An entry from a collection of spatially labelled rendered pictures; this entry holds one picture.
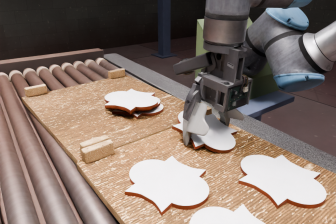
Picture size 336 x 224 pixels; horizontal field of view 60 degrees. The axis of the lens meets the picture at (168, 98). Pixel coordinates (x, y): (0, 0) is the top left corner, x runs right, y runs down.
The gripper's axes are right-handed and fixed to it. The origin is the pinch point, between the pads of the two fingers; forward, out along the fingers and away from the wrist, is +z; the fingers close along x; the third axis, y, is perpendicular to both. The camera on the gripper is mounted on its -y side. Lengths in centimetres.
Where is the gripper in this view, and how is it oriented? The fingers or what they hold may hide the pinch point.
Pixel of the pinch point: (204, 132)
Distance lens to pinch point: 63.0
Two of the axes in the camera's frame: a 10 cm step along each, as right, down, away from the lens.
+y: 6.1, 3.4, -7.1
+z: -0.4, 9.1, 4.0
